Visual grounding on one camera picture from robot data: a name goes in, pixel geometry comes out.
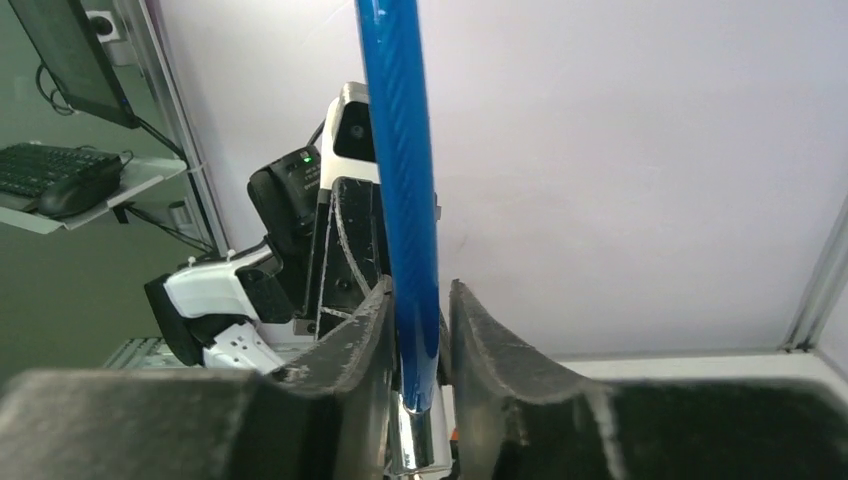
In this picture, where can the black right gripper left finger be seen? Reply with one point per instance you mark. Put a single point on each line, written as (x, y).
(323, 415)

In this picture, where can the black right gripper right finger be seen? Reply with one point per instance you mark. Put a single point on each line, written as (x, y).
(522, 415)

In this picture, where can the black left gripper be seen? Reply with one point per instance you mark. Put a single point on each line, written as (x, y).
(349, 252)

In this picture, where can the blue cable lock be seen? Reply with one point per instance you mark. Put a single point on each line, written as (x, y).
(393, 59)

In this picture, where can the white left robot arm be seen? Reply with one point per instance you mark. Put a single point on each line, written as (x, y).
(216, 313)

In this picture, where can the black computer mouse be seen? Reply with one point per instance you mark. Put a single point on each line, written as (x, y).
(81, 192)

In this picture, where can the black keyboard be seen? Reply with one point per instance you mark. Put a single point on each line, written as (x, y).
(28, 170)

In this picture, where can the black monitor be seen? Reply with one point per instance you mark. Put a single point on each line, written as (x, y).
(64, 38)

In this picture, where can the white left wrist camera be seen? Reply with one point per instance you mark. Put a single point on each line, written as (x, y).
(354, 132)

